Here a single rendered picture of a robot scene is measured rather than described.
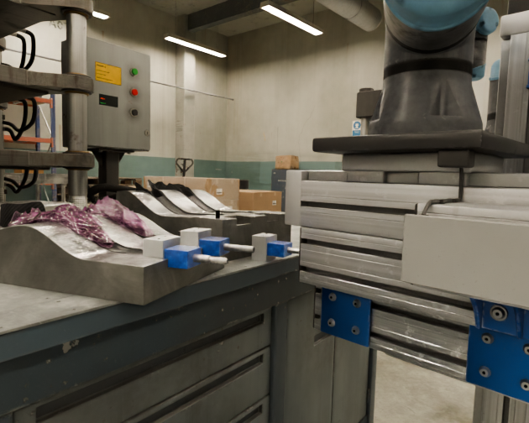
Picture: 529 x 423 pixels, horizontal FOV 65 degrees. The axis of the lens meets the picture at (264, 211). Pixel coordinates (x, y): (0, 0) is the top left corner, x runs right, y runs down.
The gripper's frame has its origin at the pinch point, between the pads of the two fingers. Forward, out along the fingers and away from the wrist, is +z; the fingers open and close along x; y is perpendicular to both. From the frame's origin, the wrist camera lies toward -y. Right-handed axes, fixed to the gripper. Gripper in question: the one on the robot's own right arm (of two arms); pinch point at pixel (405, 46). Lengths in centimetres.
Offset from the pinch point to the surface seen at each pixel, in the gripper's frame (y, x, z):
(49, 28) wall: -213, -167, 671
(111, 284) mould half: 49, -107, -64
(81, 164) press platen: 30, -113, 23
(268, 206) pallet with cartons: 107, 102, 435
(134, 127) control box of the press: 17, -93, 52
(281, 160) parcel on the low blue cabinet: 46, 224, 660
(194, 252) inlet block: 47, -95, -64
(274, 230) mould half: 52, -69, -33
